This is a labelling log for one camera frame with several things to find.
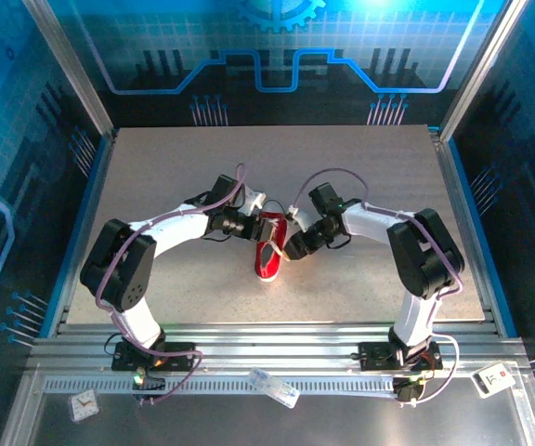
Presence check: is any black controller box with LED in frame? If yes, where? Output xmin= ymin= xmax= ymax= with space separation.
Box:
xmin=393 ymin=376 xmax=424 ymax=404
xmin=131 ymin=366 xmax=166 ymax=404

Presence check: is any aluminium side rail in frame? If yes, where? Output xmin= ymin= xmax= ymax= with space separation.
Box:
xmin=427 ymin=125 xmax=503 ymax=336

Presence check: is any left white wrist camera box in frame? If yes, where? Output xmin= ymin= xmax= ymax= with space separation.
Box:
xmin=241 ymin=184 xmax=268 ymax=216

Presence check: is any slotted white cable duct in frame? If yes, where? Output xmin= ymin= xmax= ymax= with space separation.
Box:
xmin=42 ymin=374 xmax=398 ymax=397

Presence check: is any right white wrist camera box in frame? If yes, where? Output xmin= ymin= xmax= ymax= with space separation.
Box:
xmin=286 ymin=205 xmax=311 ymax=230

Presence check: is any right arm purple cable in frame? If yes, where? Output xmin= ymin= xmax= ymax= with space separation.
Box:
xmin=290 ymin=167 xmax=463 ymax=408

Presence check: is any aluminium frame rail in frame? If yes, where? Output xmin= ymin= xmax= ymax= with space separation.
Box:
xmin=25 ymin=322 xmax=533 ymax=373

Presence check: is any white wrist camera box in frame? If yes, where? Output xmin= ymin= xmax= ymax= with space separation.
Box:
xmin=286 ymin=205 xmax=311 ymax=230
xmin=241 ymin=184 xmax=268 ymax=216

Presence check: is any small white square clock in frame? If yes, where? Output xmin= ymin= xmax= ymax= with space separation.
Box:
xmin=68 ymin=388 xmax=101 ymax=423

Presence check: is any clear plastic bag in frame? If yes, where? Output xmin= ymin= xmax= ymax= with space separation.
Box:
xmin=248 ymin=366 xmax=302 ymax=410

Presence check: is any red canvas sneaker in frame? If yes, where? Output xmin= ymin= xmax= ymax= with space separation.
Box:
xmin=254 ymin=210 xmax=292 ymax=283

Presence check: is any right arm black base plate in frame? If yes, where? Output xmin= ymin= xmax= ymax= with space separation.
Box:
xmin=358 ymin=341 xmax=444 ymax=372

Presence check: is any aluminium corner post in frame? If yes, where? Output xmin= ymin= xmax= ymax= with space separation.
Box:
xmin=438 ymin=0 xmax=528 ymax=143
xmin=20 ymin=0 xmax=115 ymax=140

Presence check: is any white card with red mark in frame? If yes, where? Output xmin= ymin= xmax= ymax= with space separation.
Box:
xmin=471 ymin=363 xmax=517 ymax=400

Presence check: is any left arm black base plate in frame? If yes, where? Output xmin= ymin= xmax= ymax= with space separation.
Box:
xmin=111 ymin=342 xmax=198 ymax=373

